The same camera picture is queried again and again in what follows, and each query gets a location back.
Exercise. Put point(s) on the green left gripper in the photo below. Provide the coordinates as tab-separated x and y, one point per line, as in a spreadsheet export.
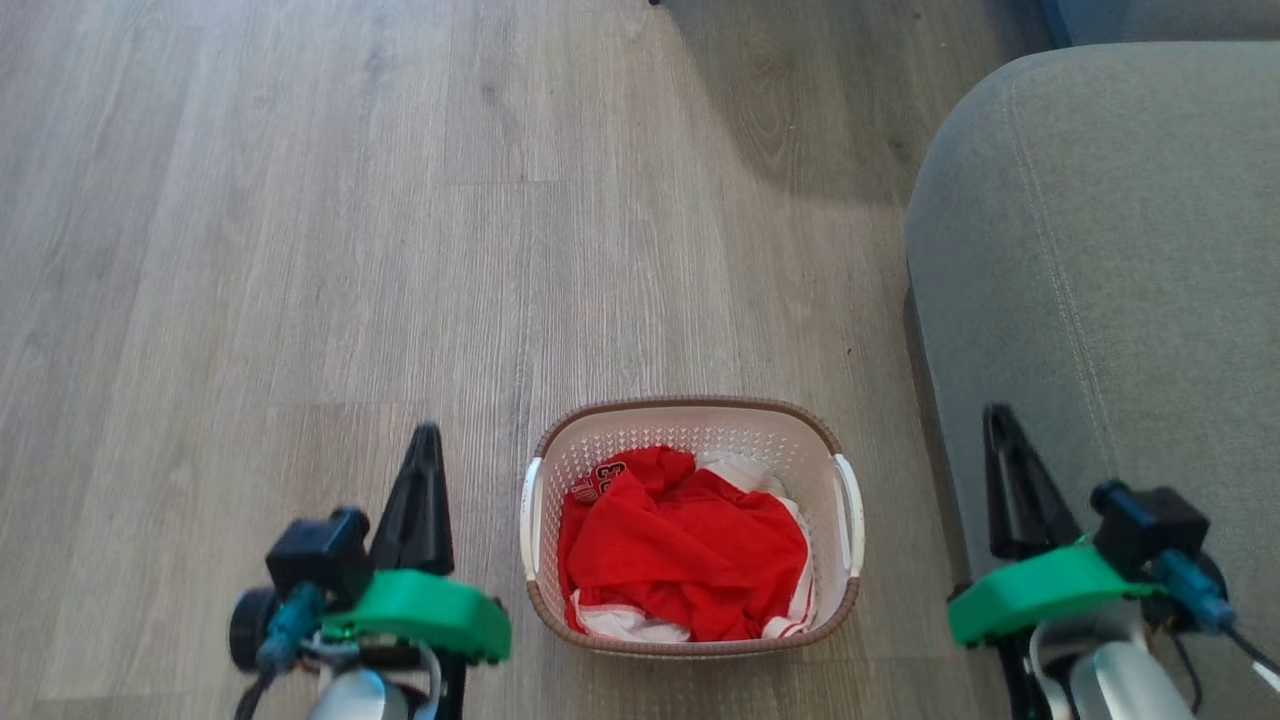
430	615

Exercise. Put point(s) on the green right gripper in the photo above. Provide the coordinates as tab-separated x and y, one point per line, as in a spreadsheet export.
1040	590

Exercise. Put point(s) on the white brown-rimmed laundry basket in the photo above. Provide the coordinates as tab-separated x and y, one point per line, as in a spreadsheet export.
690	425

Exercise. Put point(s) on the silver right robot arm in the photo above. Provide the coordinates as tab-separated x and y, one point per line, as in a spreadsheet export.
1130	690

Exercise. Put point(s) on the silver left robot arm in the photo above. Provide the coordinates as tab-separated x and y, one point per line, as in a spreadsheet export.
355	700

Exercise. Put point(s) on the red sports jersey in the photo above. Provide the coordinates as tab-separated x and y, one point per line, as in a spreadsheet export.
680	560

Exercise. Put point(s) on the grey fabric sofa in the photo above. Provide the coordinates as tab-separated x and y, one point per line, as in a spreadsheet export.
1120	250

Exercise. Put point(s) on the blue-grey sofa cushion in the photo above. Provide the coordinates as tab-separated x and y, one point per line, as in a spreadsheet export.
1160	18

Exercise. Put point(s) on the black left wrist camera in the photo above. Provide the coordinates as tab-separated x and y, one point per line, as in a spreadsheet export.
315	555

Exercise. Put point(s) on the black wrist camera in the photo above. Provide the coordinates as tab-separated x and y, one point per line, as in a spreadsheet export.
1150	525
315	555

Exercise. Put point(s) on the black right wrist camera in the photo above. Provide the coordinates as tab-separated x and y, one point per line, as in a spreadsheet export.
1150	525

